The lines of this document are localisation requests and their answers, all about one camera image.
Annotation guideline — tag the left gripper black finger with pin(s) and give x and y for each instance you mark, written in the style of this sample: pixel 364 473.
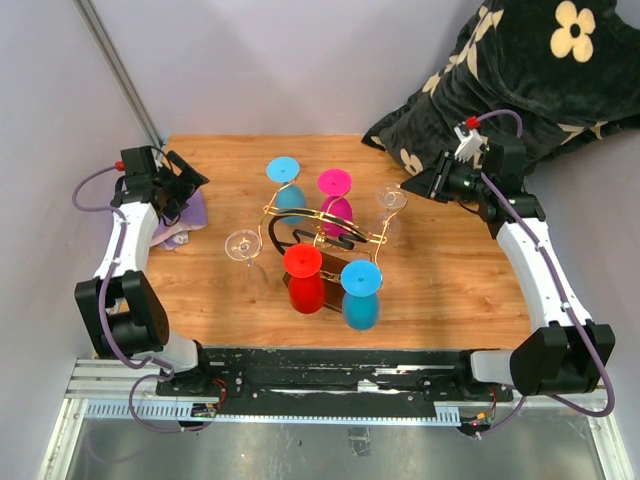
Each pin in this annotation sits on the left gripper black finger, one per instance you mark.
pixel 191 182
pixel 177 164

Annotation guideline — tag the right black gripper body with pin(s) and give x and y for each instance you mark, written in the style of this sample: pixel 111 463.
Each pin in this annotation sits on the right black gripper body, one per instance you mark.
pixel 456 180

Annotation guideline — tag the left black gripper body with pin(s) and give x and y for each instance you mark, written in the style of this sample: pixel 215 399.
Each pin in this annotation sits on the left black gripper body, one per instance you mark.
pixel 176 191

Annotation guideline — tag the purple cloth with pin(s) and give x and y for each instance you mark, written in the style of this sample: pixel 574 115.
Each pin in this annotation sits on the purple cloth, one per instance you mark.
pixel 187 220

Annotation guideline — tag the clear wine glass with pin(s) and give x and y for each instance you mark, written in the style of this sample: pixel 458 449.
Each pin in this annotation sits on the clear wine glass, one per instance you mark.
pixel 244 246
pixel 393 200

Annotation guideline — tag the magenta wine glass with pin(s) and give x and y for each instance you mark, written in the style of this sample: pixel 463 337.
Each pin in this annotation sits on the magenta wine glass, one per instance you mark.
pixel 335 184

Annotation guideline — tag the gold wire wine glass rack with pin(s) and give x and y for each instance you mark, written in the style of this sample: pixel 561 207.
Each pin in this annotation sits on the gold wire wine glass rack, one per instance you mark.
pixel 330 232

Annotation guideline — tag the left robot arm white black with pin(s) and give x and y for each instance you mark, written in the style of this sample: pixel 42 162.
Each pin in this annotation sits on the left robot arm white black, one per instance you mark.
pixel 123 316

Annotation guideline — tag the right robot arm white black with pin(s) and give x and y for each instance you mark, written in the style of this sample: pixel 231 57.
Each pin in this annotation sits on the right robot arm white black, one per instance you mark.
pixel 566 350

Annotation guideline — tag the back cyan wine glass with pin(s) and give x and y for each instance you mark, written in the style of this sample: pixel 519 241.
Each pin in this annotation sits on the back cyan wine glass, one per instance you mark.
pixel 284 170

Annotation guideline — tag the cyan wine glass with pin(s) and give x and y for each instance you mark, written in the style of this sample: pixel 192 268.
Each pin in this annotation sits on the cyan wine glass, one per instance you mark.
pixel 284 170
pixel 361 281

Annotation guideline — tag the front cyan wine glass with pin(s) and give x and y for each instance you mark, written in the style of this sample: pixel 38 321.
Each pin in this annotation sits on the front cyan wine glass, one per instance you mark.
pixel 361 281

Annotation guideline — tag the red wine glass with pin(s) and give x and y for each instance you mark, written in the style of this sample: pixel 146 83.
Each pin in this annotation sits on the red wine glass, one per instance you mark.
pixel 306 288

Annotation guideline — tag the black floral plush pillow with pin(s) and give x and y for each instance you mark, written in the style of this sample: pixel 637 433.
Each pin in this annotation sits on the black floral plush pillow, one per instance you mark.
pixel 569 69

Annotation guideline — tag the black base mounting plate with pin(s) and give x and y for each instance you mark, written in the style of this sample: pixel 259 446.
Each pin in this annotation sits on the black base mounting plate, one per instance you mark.
pixel 359 377

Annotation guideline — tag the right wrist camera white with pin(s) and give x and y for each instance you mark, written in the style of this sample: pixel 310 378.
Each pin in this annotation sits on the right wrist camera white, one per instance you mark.
pixel 471 142

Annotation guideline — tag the aluminium corner rail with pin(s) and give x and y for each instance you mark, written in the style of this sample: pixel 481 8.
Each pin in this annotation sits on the aluminium corner rail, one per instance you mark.
pixel 92 19

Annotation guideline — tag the slotted grey cable duct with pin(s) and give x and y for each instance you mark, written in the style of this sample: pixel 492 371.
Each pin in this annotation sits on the slotted grey cable duct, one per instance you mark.
pixel 265 410

